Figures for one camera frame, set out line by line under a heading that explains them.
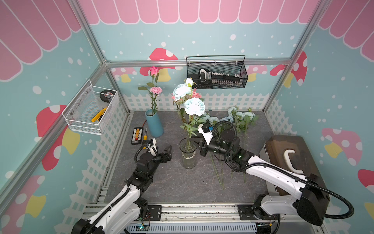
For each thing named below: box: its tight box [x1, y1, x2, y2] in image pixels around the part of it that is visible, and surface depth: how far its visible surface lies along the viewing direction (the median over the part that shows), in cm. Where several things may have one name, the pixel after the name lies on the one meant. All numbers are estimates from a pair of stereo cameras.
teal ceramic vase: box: [145, 108, 165, 138], surface depth 96 cm
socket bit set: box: [198, 68, 244, 88], surface depth 91 cm
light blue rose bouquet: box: [171, 77, 207, 153], surface depth 53 cm
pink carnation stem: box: [149, 86, 163, 115], surface depth 86 cm
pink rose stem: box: [137, 73, 160, 116], surface depth 87 cm
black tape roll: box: [99, 89, 116, 103], surface depth 82 cm
